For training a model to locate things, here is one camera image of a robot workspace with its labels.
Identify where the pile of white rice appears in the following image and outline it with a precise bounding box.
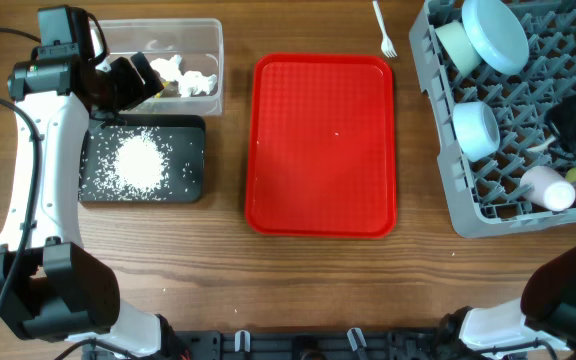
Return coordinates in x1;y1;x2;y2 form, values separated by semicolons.
80;127;194;201

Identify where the white plastic spoon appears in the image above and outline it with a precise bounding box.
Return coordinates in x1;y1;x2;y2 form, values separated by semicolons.
527;135;557;152

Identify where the white napkin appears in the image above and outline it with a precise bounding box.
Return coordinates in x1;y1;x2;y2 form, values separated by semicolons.
178;71;218;97

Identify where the light blue plate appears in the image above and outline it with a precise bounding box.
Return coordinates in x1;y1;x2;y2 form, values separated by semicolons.
461;0;529;75

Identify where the white tissue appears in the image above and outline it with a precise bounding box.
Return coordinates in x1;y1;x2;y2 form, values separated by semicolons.
150;55;182;82

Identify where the mint green bowl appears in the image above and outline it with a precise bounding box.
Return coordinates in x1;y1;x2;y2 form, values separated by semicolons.
435;21;482;77

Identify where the black tray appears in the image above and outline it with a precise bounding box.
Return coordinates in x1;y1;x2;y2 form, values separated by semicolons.
77;114;207;204

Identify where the clear plastic bin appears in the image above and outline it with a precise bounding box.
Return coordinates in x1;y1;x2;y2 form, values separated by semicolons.
91;18;225;116

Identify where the red serving tray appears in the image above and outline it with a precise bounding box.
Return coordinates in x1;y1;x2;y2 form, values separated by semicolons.
245;53;397;239

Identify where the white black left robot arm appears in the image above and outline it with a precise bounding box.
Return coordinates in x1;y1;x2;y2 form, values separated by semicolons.
0;5;183;359

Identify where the grey dishwasher rack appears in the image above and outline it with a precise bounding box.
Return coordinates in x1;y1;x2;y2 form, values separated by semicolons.
409;1;576;238

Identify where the white plastic cup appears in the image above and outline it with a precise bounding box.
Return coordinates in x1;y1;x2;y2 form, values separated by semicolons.
520;166;576;212

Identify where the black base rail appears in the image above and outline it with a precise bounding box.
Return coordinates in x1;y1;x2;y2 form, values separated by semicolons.
81;327;527;360

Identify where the white plastic fork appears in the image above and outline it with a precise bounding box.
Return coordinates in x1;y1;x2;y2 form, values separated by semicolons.
372;0;398;58

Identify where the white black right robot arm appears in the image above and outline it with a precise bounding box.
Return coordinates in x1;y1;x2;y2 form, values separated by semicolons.
433;97;576;359

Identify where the light blue bowl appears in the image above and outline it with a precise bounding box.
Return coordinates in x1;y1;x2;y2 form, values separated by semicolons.
452;101;500;162

